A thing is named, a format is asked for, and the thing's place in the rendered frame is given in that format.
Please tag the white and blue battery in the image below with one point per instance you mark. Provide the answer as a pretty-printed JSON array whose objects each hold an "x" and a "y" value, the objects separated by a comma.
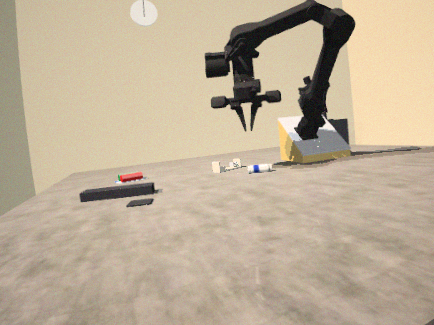
[{"x": 260, "y": 168}]

